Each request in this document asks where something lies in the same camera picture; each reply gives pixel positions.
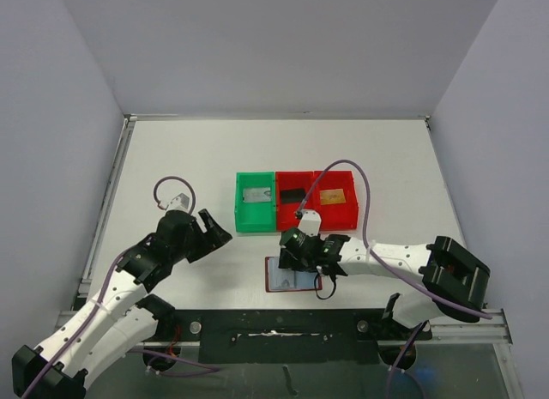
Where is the green plastic bin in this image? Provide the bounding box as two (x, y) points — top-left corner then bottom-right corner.
(234, 172), (276, 233)

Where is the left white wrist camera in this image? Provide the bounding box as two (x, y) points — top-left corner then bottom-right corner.
(157, 193), (190, 213)

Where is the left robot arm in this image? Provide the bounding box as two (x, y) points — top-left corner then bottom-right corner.
(12, 209), (232, 398)

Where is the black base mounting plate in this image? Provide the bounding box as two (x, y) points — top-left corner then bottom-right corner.
(145, 308), (412, 365)

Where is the black credit card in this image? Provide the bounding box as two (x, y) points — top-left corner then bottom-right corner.
(280, 188), (306, 204)

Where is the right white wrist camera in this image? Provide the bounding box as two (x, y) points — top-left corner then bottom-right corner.
(298, 209), (322, 237)

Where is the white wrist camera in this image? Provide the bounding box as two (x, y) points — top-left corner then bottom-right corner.
(157, 193), (190, 213)
(298, 209), (322, 237)

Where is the red leather card holder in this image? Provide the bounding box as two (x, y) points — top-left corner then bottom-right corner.
(265, 257), (323, 293)

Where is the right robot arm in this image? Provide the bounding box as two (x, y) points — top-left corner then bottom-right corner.
(279, 227), (492, 338)

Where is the red bin with gold card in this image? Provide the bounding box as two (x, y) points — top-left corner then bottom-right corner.
(314, 171), (359, 232)

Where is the gold credit card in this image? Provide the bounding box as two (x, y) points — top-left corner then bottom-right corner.
(319, 188), (347, 206)

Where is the aluminium front rail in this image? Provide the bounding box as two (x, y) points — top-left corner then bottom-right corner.
(419, 309), (513, 344)

